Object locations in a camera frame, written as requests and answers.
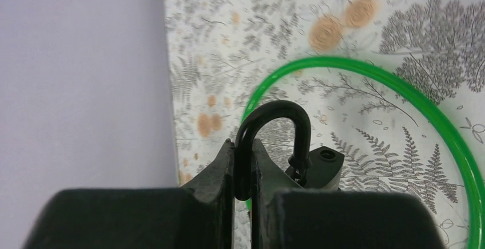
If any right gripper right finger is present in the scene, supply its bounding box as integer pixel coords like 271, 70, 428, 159
251, 140, 444, 248

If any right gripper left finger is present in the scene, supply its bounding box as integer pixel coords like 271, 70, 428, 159
24, 140, 234, 248

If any black padlock with keys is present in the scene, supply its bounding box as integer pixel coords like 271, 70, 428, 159
234, 100, 344, 201

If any green cable lock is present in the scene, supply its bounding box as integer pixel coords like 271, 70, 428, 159
241, 56, 484, 248

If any floral table mat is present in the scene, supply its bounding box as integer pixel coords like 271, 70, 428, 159
165, 0, 484, 248

